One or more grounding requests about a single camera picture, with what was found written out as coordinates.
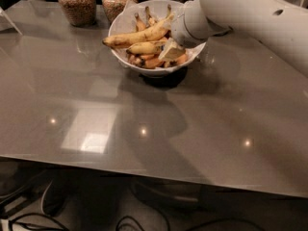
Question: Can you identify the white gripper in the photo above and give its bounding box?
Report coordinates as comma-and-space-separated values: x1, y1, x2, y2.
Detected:
159, 0, 231, 62

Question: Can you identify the stickered front yellow banana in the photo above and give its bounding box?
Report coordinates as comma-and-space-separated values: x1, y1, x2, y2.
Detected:
126, 40, 166, 55

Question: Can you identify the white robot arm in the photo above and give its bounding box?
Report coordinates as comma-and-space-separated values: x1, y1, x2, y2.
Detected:
171, 0, 308, 76

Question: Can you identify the orange fruit in bowl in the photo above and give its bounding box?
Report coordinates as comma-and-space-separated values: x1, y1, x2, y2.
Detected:
136, 53, 188, 69

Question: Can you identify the long top yellow banana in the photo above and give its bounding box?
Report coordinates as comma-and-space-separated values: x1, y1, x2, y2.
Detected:
102, 6, 174, 48

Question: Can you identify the white bowl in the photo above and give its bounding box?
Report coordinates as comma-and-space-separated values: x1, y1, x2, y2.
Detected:
107, 0, 207, 79

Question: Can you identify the small back middle banana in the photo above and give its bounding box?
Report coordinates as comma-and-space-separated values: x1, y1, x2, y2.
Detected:
145, 6, 157, 26

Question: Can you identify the small banana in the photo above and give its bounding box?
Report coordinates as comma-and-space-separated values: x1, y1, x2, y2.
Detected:
145, 6, 157, 26
134, 13, 146, 32

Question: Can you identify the small back left banana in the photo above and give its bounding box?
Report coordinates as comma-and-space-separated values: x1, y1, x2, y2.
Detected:
134, 13, 146, 32

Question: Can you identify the left glass jar of grains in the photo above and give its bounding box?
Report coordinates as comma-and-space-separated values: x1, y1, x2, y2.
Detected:
58, 0, 96, 27

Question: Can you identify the black cable under table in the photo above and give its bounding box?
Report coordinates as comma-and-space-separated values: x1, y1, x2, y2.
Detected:
0, 209, 268, 231

